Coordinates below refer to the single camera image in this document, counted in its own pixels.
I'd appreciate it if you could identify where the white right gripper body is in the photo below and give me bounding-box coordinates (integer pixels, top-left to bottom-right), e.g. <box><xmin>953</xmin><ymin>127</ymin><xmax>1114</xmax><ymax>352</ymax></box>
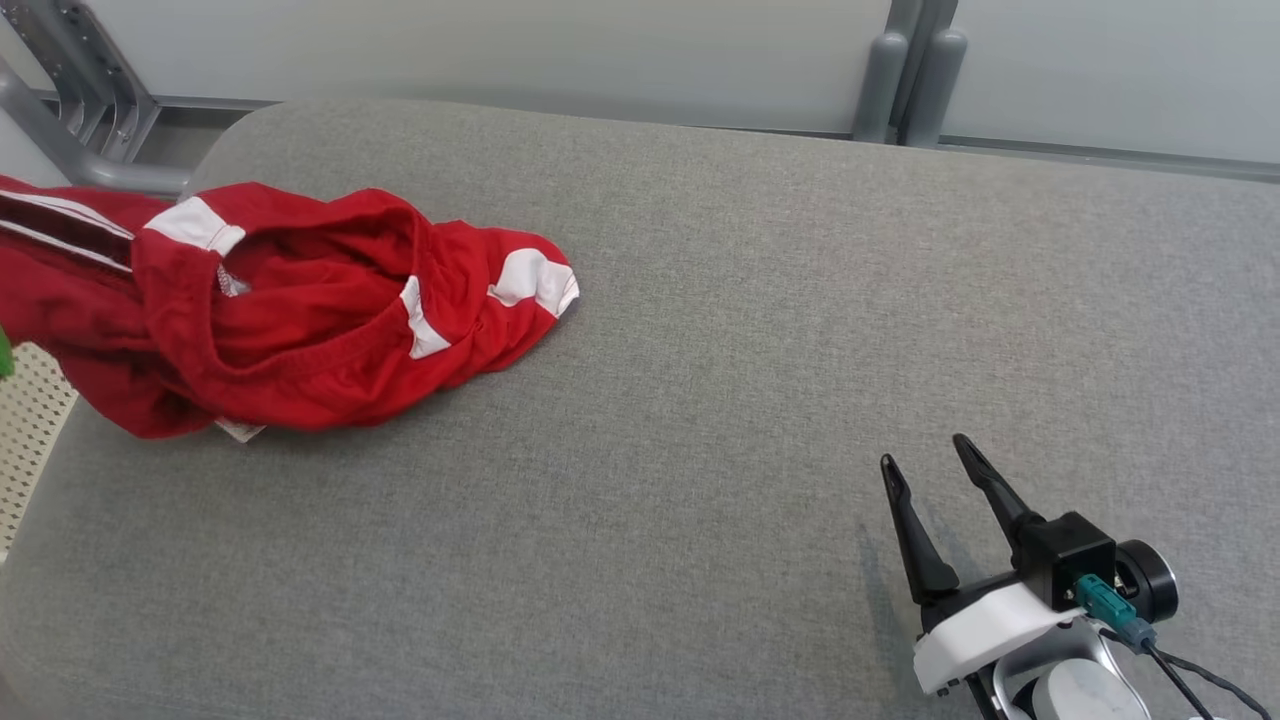
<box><xmin>912</xmin><ymin>572</ymin><xmax>1086</xmax><ymax>696</ymax></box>

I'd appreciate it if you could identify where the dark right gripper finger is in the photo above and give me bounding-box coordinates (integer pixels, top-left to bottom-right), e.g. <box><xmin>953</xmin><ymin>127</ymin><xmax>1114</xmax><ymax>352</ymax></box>
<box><xmin>880</xmin><ymin>453</ymin><xmax>962</xmax><ymax>606</ymax></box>
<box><xmin>952</xmin><ymin>433</ymin><xmax>1047</xmax><ymax>573</ymax></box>

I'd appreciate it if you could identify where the red jersey with black numbers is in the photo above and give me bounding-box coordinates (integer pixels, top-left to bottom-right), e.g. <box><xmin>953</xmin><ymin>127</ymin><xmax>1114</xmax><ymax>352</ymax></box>
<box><xmin>130</xmin><ymin>180</ymin><xmax>581</xmax><ymax>443</ymax></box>

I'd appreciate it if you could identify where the cream perforated laundry basket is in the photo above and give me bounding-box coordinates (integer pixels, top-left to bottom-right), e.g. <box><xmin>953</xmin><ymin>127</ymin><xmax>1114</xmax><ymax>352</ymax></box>
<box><xmin>0</xmin><ymin>342</ymin><xmax>79</xmax><ymax>561</ymax></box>

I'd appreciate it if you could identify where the teal right camera connector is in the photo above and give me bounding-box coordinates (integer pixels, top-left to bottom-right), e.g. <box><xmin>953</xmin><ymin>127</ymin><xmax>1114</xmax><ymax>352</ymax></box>
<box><xmin>1075</xmin><ymin>573</ymin><xmax>1157</xmax><ymax>653</ymax></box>

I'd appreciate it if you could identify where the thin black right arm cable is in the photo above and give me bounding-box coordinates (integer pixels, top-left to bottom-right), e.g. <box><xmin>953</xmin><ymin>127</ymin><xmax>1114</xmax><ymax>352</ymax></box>
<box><xmin>1100</xmin><ymin>625</ymin><xmax>1273</xmax><ymax>720</ymax></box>

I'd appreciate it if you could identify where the grey metal frame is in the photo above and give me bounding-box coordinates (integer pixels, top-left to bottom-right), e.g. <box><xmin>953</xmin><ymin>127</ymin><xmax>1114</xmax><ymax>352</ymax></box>
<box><xmin>0</xmin><ymin>0</ymin><xmax>193</xmax><ymax>193</ymax></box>

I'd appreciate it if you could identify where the grey rounded post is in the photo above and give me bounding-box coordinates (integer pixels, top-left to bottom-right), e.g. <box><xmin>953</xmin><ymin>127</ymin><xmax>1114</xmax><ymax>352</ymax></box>
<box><xmin>852</xmin><ymin>32</ymin><xmax>909</xmax><ymax>143</ymax></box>
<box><xmin>905</xmin><ymin>28</ymin><xmax>968</xmax><ymax>149</ymax></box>

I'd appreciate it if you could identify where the aluminium partition post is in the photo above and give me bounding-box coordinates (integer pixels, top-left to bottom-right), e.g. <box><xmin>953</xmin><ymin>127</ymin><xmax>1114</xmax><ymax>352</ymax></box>
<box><xmin>885</xmin><ymin>0</ymin><xmax>961</xmax><ymax>131</ymax></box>

